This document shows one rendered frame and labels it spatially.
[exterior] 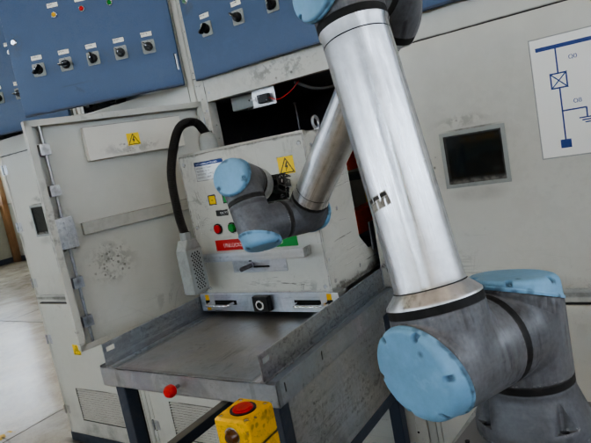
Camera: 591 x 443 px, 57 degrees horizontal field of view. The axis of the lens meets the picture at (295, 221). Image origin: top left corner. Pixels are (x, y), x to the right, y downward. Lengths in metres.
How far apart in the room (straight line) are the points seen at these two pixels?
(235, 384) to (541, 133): 1.00
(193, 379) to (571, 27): 1.27
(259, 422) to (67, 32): 1.68
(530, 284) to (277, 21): 1.24
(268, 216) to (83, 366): 1.99
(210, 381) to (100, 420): 1.81
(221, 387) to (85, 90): 1.31
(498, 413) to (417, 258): 0.32
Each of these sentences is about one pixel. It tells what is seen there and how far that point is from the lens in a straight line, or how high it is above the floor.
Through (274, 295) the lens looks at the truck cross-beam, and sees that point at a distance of 1.69.
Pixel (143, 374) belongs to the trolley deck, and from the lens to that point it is 1.56.
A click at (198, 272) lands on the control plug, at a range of 1.77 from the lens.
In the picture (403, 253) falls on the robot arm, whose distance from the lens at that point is 0.82.
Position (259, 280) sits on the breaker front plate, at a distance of 1.72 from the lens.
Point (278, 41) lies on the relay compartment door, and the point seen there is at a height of 1.69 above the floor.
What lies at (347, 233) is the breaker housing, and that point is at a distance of 1.69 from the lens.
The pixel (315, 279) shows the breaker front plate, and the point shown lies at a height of 0.96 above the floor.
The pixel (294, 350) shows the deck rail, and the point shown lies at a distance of 1.37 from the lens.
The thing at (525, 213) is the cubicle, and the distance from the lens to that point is 1.60.
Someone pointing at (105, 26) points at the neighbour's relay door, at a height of 1.91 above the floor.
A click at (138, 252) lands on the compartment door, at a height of 1.09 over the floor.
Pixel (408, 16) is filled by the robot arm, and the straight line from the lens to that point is 1.00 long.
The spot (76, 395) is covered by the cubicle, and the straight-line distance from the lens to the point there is 3.22.
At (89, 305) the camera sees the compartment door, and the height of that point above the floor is 0.97.
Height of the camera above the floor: 1.35
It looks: 8 degrees down
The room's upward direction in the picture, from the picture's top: 11 degrees counter-clockwise
